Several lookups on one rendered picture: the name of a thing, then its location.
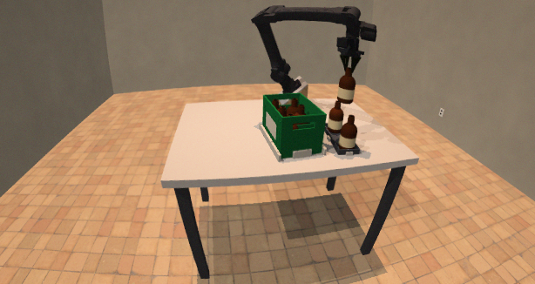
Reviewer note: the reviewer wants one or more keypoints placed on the green plastic crate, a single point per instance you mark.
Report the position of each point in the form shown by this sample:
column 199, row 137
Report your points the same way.
column 280, row 129

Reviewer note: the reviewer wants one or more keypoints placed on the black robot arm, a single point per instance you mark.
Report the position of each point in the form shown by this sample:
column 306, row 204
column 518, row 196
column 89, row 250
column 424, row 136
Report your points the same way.
column 277, row 13

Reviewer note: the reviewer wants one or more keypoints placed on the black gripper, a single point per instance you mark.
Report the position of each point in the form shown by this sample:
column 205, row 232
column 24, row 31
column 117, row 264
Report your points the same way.
column 355, row 55

